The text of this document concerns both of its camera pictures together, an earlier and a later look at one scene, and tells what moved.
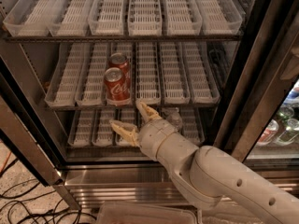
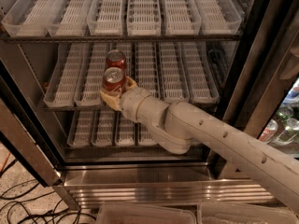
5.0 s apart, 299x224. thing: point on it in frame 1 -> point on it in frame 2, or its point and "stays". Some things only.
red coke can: (117, 87) stays
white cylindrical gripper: (153, 134) -> (132, 101)
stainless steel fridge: (221, 60) stays
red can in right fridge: (269, 133) stays
